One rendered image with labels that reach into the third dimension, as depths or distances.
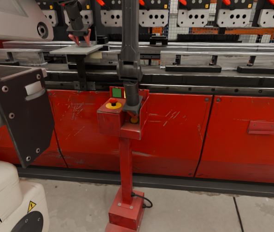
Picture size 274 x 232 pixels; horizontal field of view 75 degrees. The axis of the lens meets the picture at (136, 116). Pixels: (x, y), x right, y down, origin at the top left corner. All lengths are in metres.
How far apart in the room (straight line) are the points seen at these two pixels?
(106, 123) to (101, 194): 0.76
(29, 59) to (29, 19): 1.13
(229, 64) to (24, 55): 1.21
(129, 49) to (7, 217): 0.53
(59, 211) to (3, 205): 1.05
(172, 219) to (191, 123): 0.63
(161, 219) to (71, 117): 0.87
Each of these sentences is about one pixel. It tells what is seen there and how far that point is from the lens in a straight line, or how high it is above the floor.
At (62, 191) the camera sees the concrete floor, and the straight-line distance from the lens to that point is 1.55.
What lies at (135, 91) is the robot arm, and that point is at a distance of 0.71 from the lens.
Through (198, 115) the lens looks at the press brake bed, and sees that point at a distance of 1.10.
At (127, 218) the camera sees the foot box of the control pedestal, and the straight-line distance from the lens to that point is 1.20.
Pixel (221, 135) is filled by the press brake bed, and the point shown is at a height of 0.51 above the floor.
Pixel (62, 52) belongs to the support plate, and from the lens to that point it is 0.93.
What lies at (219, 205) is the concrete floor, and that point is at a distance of 1.50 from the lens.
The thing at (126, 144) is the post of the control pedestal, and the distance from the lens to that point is 0.90.
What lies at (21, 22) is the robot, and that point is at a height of 1.12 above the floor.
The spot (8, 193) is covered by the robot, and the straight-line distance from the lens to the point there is 0.42.
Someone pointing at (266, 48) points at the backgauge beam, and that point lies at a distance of 1.53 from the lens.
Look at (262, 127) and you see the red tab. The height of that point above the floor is 0.58.
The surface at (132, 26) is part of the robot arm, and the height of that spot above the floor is 1.11.
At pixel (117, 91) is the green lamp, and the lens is 0.90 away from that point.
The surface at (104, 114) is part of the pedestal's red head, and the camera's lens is 0.79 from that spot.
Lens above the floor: 1.12
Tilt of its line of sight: 28 degrees down
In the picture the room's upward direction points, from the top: straight up
